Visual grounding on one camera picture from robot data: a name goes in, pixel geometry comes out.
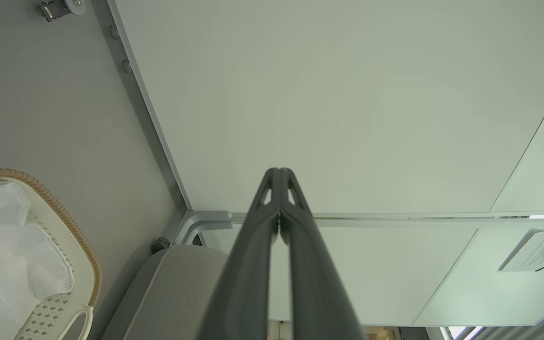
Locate white clothes in basket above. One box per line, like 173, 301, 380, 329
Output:
0, 181, 75, 340

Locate white laundry basket wicker rim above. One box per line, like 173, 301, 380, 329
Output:
0, 169, 103, 340

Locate white paper wall notice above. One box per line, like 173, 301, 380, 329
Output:
497, 229, 544, 273

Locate small black caster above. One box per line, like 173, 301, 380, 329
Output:
151, 236, 172, 255

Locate grey metal frame leg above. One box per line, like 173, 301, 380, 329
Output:
172, 210, 233, 247

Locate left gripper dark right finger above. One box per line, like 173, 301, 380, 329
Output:
280, 168, 365, 340

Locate grey fabric sofa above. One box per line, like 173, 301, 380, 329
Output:
100, 244, 236, 340

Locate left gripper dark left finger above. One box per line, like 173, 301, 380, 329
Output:
196, 168, 280, 340

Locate small metal floor fixture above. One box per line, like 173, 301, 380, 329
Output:
38, 0, 86, 23

